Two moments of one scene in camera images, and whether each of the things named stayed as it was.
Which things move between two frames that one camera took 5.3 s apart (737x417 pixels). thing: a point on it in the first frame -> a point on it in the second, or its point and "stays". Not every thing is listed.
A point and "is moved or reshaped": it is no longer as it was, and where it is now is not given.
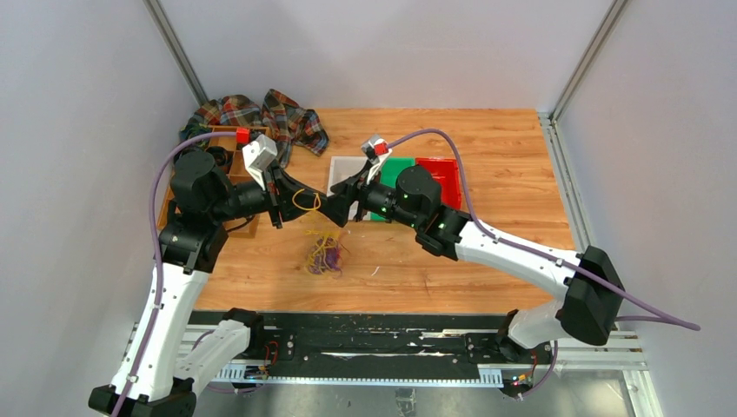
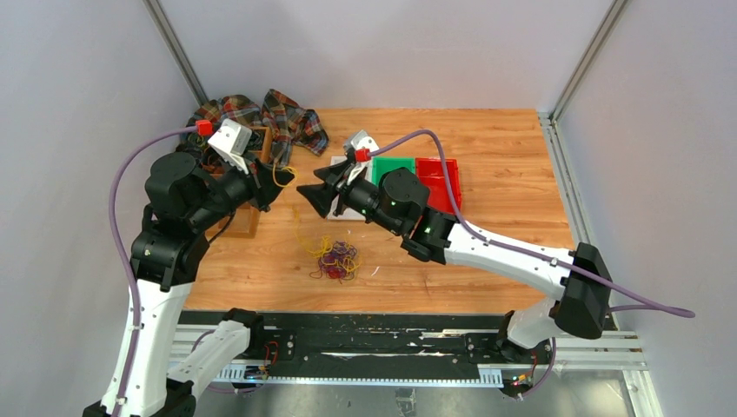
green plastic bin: (390, 171) stays
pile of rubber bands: (325, 256) is moved or reshaped
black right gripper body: (369, 198) stays
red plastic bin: (446, 171) stays
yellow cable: (309, 209) is moved or reshaped
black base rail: (381, 340) stays
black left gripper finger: (292, 212) -> (265, 195)
